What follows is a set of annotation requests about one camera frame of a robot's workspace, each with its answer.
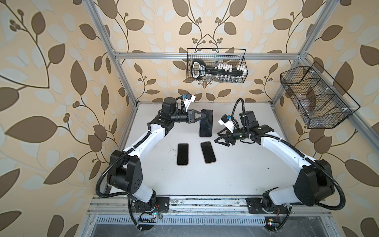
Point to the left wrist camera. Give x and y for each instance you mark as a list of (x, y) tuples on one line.
[(187, 100)]

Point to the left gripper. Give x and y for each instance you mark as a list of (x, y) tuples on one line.
[(190, 118)]

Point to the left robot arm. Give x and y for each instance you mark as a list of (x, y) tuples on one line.
[(124, 176)]

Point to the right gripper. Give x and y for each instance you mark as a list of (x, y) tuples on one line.
[(225, 143)]

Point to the aluminium frame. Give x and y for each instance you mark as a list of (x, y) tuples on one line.
[(342, 36)]

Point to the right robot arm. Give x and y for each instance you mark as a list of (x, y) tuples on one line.
[(315, 184)]

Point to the right wire basket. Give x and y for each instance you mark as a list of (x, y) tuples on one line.
[(321, 100)]

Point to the back wire basket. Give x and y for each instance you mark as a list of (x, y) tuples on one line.
[(234, 56)]

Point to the wire basket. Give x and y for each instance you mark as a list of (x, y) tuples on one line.
[(234, 56), (321, 100)]

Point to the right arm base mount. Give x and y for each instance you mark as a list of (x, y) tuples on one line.
[(276, 215)]

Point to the socket set on black rail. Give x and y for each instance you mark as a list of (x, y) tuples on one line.
[(217, 71)]

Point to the phone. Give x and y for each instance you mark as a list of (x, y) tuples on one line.
[(183, 154), (206, 124), (208, 152)]

